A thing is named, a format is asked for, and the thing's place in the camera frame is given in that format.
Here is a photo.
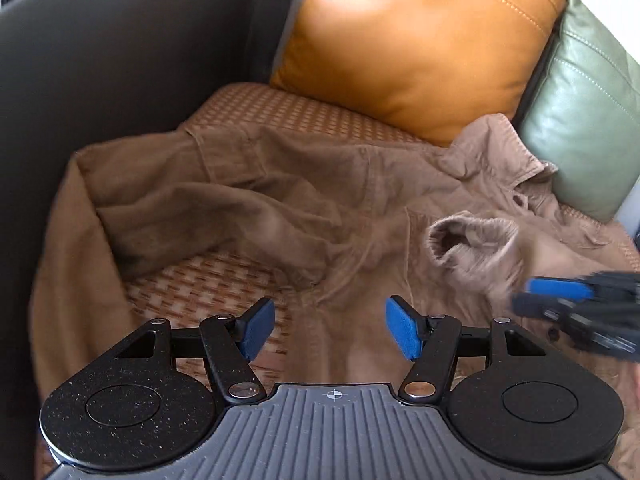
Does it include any green cushion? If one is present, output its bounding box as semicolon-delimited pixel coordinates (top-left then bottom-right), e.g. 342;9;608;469
517;0;640;224

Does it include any woven sofa mat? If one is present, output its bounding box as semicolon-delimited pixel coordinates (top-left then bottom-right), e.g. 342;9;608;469
122;81;640;361

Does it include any brown corduroy shirt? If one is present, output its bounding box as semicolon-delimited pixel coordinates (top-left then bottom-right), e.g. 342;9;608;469
30;114;640;480

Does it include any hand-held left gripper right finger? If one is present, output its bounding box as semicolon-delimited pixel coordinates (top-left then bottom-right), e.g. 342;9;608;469
385;296;543;405

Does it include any dark grey sofa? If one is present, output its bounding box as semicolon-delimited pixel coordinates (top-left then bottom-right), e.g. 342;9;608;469
0;0;571;480

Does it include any orange cushion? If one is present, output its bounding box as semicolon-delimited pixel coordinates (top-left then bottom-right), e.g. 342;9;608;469
270;0;569;148

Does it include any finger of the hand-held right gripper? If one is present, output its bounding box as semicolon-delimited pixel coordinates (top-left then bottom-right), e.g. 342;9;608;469
527;276;593;302
511;294;576;320

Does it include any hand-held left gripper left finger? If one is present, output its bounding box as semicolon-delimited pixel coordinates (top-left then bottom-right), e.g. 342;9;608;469
116;297;277;407

